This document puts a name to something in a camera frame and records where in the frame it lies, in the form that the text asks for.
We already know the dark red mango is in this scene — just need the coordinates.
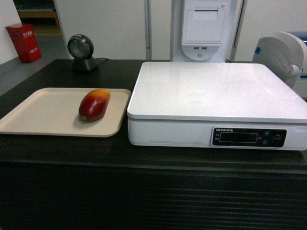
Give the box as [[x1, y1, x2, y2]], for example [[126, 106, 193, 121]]
[[78, 89, 111, 122]]

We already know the white checkout scale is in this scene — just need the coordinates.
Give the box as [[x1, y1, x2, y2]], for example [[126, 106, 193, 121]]
[[127, 62, 307, 150]]

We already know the white checkout terminal stand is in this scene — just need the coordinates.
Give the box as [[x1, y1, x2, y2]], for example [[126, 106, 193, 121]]
[[170, 0, 244, 63]]

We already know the black checkout counter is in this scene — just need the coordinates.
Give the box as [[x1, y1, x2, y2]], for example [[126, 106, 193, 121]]
[[0, 60, 307, 230]]

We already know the black barcode scanner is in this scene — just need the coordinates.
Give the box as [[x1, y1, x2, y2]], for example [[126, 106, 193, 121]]
[[67, 34, 99, 73]]

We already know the beige plastic tray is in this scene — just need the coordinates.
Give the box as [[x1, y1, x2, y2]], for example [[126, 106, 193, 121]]
[[0, 88, 131, 138]]

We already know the white blue label printer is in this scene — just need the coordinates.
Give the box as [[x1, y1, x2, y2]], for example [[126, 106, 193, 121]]
[[252, 31, 307, 99]]

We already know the red fire extinguisher box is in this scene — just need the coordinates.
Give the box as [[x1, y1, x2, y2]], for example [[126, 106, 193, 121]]
[[6, 23, 42, 63]]

